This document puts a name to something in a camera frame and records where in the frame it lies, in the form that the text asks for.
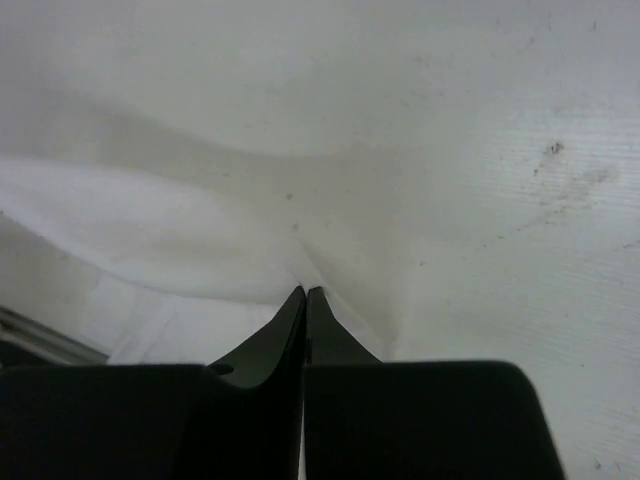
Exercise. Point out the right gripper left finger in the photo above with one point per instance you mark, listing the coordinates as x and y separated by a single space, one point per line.
258 409

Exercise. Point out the white tank top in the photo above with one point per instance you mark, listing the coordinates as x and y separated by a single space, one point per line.
144 266

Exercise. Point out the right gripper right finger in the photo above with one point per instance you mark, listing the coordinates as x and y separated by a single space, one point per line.
339 438

